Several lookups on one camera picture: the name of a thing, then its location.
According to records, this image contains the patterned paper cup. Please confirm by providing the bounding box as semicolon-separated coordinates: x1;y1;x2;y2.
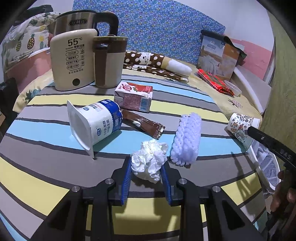
227;113;260;150

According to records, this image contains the right hand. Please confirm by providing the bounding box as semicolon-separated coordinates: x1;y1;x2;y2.
270;170;295;212

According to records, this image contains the beige electric kettle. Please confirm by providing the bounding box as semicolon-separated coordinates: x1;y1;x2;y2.
50;10;119;91

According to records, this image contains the translucent trash bag liner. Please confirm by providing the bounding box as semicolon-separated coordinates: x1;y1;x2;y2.
253;141;282;190

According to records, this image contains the red plaid folded cloth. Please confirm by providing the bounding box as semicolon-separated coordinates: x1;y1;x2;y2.
196;69;234;97

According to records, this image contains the beige brown lidded mug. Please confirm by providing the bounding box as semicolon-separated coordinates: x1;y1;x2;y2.
92;36;128;88

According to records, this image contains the cardboard bedding box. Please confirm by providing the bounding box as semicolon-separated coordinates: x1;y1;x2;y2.
197;30;247;81

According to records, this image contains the white tissue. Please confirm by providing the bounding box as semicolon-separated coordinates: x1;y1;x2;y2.
130;139;169;184

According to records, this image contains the striped tablecloth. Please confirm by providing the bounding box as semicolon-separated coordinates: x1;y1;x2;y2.
1;78;267;240

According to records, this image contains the white plastic bowl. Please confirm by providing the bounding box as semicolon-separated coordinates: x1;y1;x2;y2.
224;80;242;96

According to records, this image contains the brown snack wrapper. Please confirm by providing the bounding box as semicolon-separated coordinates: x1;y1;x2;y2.
121;109;166;140

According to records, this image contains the pineapple print bedding pile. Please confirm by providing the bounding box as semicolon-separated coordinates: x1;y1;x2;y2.
1;11;60;72

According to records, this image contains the white foam board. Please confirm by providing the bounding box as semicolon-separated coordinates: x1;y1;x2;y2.
230;65;271;114

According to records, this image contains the blue floral headboard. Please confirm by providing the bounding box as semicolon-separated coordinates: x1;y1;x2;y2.
73;1;225;65

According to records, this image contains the strawberry milk carton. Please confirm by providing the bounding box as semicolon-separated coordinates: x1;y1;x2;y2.
114;81;153;113

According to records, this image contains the green curtain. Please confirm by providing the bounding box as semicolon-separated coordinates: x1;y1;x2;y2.
260;13;295;151

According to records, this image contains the blue white yogurt cup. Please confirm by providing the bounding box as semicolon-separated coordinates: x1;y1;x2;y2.
67;99;123;158

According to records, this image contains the white round trash bin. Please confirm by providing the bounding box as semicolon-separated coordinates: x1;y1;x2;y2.
247;138;285;193

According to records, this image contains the brown polka dot blanket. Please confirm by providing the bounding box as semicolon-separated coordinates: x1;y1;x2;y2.
123;51;192;83

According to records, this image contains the black bag on pile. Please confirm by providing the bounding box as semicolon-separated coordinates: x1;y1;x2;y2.
13;4;53;26

